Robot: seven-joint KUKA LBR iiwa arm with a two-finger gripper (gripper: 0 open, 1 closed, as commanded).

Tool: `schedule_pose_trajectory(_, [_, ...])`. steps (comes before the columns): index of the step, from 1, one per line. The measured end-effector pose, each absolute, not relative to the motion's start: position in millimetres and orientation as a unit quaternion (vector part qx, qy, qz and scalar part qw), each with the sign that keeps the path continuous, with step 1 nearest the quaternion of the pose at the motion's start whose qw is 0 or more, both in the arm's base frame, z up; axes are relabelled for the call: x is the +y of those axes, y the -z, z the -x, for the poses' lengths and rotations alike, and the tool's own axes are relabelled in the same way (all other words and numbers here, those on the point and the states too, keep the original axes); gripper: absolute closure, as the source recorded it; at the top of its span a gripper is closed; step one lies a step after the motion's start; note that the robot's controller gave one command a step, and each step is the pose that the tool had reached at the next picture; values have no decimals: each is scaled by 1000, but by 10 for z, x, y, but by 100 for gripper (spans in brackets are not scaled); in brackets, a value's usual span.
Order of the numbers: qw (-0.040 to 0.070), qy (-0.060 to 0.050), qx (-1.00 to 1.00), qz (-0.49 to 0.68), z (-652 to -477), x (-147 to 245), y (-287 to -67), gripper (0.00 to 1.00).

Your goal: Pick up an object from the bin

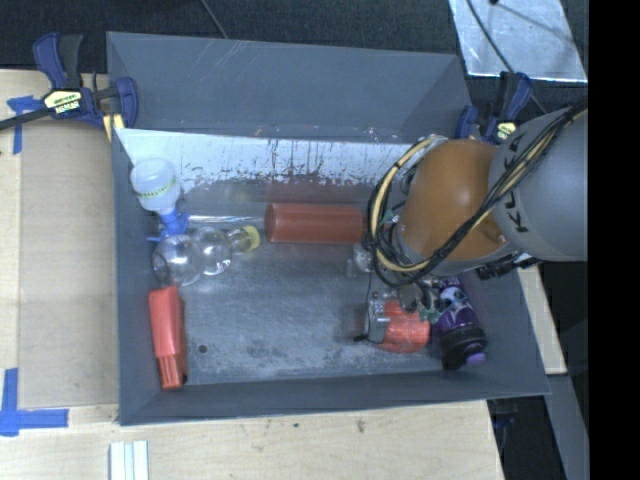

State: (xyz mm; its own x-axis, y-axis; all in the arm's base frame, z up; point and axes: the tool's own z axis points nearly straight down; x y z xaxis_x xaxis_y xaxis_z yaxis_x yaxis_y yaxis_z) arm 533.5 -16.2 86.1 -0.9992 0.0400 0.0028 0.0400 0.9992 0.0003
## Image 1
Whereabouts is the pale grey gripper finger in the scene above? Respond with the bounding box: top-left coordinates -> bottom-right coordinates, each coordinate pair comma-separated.
366,293 -> 392,343

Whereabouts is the orange ball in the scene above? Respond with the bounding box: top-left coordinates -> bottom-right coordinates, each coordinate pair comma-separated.
370,299 -> 432,355

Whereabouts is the purple bottle black cap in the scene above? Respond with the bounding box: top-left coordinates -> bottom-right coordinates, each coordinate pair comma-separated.
431,276 -> 489,372

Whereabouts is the red-brown flat block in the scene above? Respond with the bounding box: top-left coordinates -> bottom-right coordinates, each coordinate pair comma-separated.
264,202 -> 370,245

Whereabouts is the white spray bottle blue nozzle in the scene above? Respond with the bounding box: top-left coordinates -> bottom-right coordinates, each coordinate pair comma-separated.
129,157 -> 191,243

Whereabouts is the pale wood board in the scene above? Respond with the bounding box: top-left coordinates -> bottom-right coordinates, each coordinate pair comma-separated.
17,121 -> 121,410

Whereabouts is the orange-red plastic box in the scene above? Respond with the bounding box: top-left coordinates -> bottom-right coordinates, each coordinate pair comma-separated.
147,285 -> 189,391

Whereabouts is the clear glass bottle yellow cap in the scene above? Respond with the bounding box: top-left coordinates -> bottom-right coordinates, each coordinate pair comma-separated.
150,224 -> 262,287

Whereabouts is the grey metal bin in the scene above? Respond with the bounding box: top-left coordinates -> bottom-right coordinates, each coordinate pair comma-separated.
105,31 -> 552,427

